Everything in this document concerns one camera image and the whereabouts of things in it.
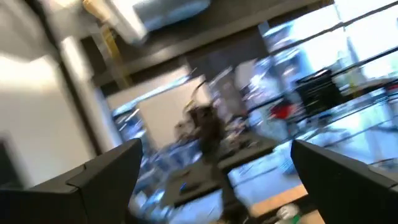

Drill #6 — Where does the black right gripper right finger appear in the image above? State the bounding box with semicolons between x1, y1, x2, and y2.
290;139;398;224

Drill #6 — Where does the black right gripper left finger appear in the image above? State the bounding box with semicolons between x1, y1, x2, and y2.
0;138;144;224

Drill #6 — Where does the green soda can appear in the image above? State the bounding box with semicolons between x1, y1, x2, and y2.
275;203;304;224

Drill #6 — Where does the dark grey desk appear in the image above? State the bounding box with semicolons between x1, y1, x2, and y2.
161;133;280;209

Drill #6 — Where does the person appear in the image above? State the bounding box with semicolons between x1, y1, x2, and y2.
186;104;237;175

